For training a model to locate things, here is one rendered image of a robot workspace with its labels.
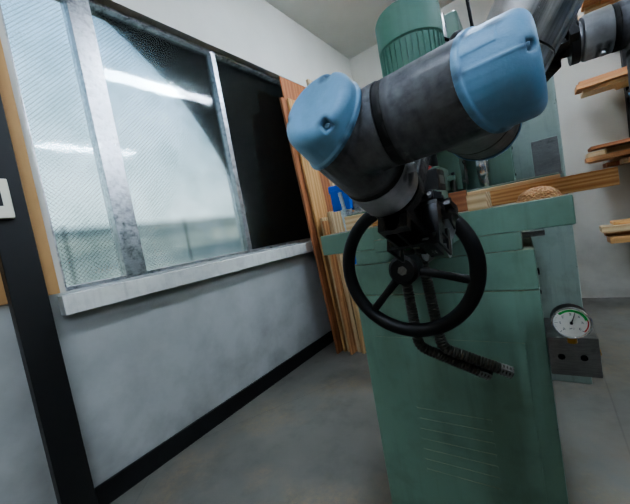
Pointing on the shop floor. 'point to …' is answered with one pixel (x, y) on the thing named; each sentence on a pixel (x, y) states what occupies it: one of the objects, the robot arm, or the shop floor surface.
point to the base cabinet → (468, 406)
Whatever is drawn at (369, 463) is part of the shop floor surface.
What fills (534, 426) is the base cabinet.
